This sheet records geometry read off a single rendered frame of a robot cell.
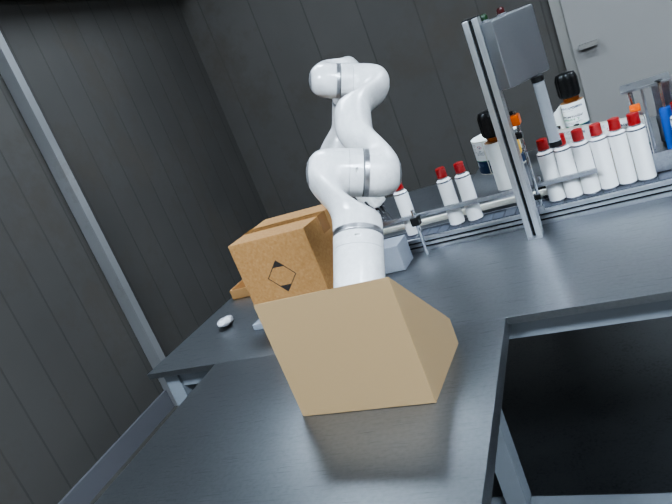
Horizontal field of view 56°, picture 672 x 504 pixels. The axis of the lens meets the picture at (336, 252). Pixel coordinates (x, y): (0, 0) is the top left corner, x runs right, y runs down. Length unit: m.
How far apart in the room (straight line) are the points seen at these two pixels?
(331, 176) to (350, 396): 0.51
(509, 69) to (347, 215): 0.68
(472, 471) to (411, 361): 0.27
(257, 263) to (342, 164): 0.61
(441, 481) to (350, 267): 0.51
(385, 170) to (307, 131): 3.69
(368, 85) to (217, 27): 3.66
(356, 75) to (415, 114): 3.11
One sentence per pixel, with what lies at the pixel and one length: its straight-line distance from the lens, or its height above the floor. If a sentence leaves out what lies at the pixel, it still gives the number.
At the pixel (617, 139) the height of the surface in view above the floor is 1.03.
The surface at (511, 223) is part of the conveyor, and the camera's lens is 2.10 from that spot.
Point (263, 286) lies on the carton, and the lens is 2.04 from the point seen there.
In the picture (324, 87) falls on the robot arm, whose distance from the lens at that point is 1.83.
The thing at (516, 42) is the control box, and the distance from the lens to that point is 1.90.
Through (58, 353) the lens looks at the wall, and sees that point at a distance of 3.54.
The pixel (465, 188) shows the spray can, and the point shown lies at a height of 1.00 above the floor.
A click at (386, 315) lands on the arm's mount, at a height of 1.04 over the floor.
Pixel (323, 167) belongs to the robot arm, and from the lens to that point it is 1.50.
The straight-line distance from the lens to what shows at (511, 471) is 1.88.
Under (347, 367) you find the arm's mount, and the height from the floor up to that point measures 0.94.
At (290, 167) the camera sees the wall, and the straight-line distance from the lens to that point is 5.31.
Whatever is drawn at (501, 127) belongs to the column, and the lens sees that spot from 1.91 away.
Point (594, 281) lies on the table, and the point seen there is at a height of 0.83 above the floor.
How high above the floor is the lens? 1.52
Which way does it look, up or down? 15 degrees down
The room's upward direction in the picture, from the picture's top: 22 degrees counter-clockwise
